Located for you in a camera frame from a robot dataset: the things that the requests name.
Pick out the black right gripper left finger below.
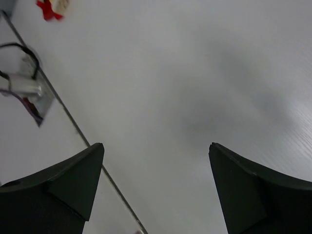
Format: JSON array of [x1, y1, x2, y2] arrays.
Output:
[[0, 143, 104, 234]]

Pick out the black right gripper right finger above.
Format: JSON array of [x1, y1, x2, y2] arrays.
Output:
[[209, 143, 312, 234]]

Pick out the cream white lego brick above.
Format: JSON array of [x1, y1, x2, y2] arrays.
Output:
[[50, 0, 70, 15]]

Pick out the red lego brick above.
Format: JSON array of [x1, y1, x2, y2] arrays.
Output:
[[36, 0, 63, 21]]

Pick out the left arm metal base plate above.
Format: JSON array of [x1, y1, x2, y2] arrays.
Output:
[[27, 70, 55, 127]]

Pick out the left arm base cable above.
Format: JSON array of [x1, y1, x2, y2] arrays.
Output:
[[0, 42, 40, 80]]

